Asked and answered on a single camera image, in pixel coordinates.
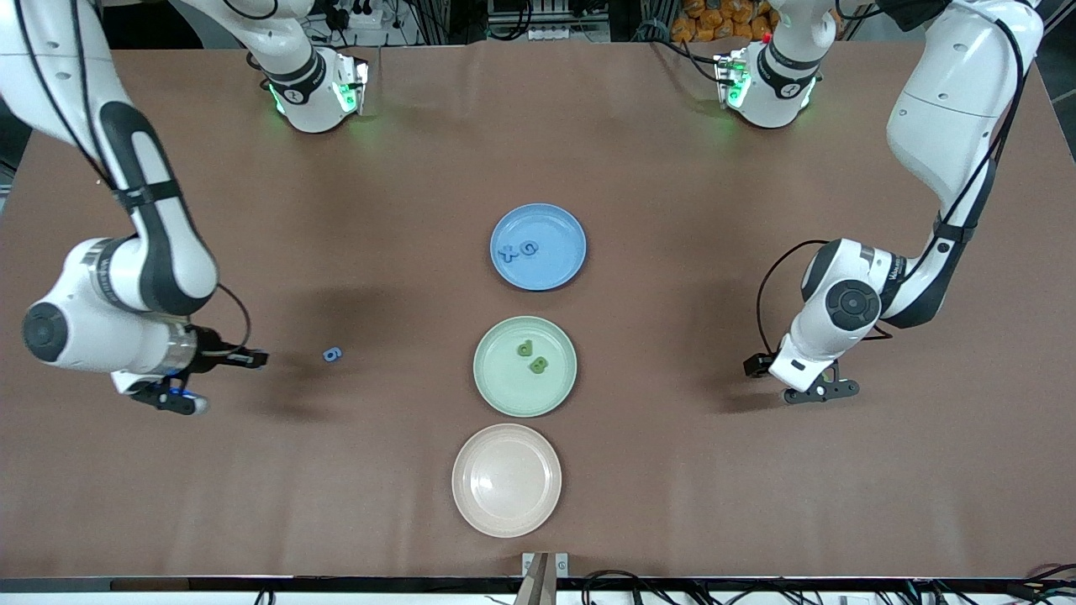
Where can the blue round plate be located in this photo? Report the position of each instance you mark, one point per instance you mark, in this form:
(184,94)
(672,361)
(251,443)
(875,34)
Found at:
(555,269)

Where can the pale pink round plate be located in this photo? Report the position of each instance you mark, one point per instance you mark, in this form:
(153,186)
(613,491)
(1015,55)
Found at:
(507,483)

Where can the blue foam digit 6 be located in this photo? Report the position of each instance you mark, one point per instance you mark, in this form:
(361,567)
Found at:
(333,355)

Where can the pile of orange objects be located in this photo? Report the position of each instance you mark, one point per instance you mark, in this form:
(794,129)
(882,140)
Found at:
(706,21)

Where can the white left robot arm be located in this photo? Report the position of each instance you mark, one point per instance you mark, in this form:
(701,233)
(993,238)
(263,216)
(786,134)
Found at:
(958,84)

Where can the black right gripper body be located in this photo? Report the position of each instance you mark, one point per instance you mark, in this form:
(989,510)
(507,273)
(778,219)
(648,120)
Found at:
(208,350)

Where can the brown table cover sheet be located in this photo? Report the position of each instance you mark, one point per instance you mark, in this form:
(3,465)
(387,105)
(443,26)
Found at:
(336,470)

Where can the blue foam letter G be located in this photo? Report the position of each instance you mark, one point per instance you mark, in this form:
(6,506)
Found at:
(529,248)

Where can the green foam letter B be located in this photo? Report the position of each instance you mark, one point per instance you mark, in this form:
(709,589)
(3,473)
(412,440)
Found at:
(539,365)

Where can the green round plate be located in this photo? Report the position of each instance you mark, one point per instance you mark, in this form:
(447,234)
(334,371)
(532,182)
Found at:
(521,391)

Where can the black table edge strip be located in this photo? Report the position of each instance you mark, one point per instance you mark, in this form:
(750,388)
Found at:
(252,584)

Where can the white power strip with plugs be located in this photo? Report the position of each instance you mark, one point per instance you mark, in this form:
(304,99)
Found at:
(361,13)

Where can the green foam letter d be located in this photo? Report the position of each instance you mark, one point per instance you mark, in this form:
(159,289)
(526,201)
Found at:
(525,348)

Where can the blue foam letter X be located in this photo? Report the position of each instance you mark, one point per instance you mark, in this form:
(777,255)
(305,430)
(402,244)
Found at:
(507,251)

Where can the metal clamp bracket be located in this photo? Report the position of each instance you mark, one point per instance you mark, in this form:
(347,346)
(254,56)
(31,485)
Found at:
(538,584)

